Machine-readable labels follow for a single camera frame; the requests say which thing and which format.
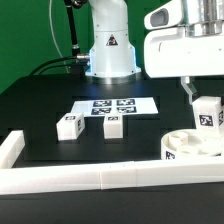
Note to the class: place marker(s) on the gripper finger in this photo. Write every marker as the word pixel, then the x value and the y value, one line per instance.
pixel 188 86

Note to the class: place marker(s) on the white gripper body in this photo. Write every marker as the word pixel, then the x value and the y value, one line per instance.
pixel 186 38

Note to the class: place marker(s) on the white round stool seat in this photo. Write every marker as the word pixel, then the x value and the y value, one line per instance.
pixel 190 143

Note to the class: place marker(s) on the white marker tag sheet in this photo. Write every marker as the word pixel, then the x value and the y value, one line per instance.
pixel 125 106

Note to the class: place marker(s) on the white U-shaped fence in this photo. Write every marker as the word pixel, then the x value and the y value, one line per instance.
pixel 99 176

